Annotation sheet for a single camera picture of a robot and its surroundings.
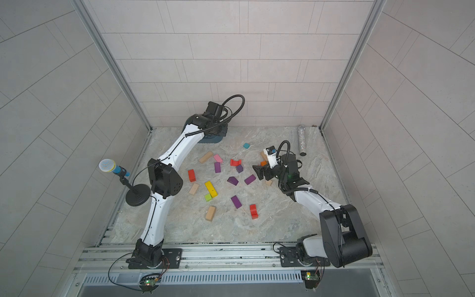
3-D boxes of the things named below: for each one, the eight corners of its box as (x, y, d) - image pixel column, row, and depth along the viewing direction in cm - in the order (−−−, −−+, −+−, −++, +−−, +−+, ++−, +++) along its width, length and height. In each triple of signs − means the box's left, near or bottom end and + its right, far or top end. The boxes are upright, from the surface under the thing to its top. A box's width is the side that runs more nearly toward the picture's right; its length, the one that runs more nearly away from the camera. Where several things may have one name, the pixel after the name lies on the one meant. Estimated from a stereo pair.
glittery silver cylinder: (299, 155, 105) (300, 151, 102) (297, 128, 119) (299, 124, 116) (306, 156, 105) (308, 152, 102) (304, 129, 119) (305, 125, 116)
